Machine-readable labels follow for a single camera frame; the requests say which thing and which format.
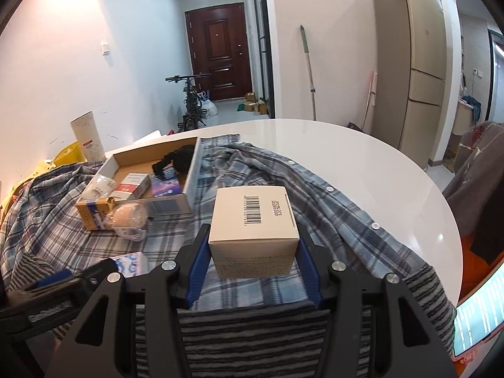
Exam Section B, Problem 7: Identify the yellow plastic bag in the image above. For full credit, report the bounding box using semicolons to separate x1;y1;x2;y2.
2;159;56;209

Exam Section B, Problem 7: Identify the brown garment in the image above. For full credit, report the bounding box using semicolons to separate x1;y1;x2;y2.
442;121;504;266

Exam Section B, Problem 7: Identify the mop handle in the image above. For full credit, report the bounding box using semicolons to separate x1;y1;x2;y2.
300;25;318;121

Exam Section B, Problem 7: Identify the pile of small cardboard boxes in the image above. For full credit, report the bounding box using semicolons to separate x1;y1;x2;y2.
243;92;270;116

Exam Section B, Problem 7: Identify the peach round item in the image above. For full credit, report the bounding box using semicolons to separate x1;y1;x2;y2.
106;203;148;241

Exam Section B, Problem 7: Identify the grey striped cloth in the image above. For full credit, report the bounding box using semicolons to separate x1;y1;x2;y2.
8;252;457;378

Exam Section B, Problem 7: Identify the white barcode box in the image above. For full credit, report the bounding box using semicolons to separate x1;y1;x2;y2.
208;186;302;279

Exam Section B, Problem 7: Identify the orange fabric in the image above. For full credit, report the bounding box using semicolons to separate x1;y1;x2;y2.
457;232;504;304

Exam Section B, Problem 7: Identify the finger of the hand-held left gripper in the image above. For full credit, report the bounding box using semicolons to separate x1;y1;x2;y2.
33;270;73;290
8;259;117;306

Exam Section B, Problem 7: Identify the red white small box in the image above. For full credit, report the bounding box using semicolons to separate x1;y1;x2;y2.
111;172;152;201

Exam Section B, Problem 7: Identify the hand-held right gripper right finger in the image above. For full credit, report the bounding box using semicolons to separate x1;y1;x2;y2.
295;224;459;378

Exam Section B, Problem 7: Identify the black bicycle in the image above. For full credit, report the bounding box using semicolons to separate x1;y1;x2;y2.
165;72;212;131

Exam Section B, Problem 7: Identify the brown blue small box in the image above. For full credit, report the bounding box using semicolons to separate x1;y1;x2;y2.
76;197;117;231

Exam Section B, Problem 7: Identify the white foam box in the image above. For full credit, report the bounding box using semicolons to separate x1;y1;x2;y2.
134;130;166;144

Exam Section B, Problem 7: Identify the purple blue printed box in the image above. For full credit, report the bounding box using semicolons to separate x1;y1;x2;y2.
151;169;186;197

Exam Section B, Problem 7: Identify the blue plaid shirt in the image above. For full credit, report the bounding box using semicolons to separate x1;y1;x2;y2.
0;133;434;312

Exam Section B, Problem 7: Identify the black fabric bundle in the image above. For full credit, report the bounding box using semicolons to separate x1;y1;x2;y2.
153;146;195;178

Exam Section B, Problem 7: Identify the black framed glass door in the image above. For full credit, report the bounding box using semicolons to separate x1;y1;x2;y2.
250;0;275;119

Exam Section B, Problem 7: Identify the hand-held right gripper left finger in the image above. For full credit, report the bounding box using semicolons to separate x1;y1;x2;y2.
45;224;211;378

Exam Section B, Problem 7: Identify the beige refrigerator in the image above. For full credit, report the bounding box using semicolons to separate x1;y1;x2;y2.
371;0;447;170

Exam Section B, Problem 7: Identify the pink white stick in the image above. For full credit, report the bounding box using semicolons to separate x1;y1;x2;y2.
361;70;375;130

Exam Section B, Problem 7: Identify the white cylindrical tube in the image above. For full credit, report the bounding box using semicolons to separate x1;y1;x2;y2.
70;111;107;163

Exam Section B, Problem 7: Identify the blue cloth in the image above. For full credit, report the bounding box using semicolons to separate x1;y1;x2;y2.
462;95;483;123

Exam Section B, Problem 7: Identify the yellow bin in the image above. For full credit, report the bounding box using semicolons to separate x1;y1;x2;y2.
53;141;87;166

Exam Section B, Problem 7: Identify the cardboard box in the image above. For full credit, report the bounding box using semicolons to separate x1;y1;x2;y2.
76;137;202;215

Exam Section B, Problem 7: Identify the dark red entrance door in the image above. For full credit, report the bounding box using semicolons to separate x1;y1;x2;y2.
185;2;253;103

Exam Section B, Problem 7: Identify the blue white packet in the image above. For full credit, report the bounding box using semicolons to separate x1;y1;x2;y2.
100;252;150;278

